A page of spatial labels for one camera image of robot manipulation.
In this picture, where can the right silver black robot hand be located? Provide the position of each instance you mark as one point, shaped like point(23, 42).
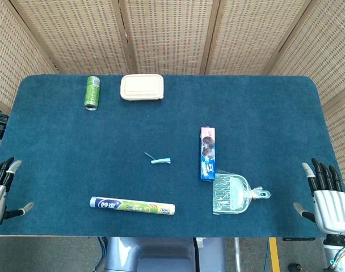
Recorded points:
point(330, 209)

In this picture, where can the light blue paper strip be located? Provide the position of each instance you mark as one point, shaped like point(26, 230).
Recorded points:
point(160, 161)

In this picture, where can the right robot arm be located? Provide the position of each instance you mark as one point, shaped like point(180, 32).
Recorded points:
point(328, 250)

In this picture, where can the black bar under table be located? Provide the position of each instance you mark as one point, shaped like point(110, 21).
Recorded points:
point(298, 239)

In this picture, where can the small black floor object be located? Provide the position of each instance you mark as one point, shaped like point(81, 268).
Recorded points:
point(296, 267)

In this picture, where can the green striped packet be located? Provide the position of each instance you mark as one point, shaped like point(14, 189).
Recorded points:
point(232, 195)

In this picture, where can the blue cookie box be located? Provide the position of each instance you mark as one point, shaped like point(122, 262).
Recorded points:
point(208, 154)

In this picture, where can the cling film roll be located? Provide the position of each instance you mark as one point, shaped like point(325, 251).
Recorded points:
point(132, 206)

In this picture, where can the green drink can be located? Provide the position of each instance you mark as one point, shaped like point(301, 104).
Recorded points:
point(92, 92)

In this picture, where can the grey robot torso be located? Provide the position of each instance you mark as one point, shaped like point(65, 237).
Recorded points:
point(155, 255)

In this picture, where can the beige lidded lunch box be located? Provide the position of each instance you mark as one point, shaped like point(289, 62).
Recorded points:
point(142, 87)

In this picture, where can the woven folding screen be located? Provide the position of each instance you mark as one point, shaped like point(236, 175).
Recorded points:
point(166, 37)

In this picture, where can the white post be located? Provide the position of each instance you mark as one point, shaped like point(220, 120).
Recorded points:
point(237, 255)

